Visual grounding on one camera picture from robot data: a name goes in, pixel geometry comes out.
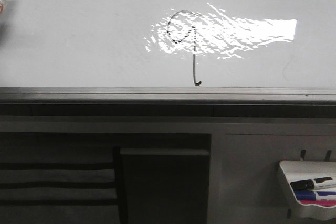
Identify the dark cabinet panel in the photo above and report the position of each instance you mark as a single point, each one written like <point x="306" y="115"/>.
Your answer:
<point x="166" y="185"/>

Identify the grey striped shelf unit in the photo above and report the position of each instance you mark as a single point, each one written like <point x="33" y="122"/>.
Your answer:
<point x="59" y="178"/>

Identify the white whiteboard with aluminium frame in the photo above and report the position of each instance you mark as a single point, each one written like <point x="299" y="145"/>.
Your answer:
<point x="178" y="57"/>

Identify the pink whiteboard marker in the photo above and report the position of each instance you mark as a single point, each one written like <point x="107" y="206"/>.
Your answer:
<point x="325" y="203"/>

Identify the black whiteboard marker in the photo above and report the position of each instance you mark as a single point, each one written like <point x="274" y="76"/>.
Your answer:
<point x="313" y="184"/>

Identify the white marker tray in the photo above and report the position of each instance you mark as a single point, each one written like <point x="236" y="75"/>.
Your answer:
<point x="290" y="171"/>

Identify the blue whiteboard marker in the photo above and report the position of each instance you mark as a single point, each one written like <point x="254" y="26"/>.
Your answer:
<point x="315" y="195"/>

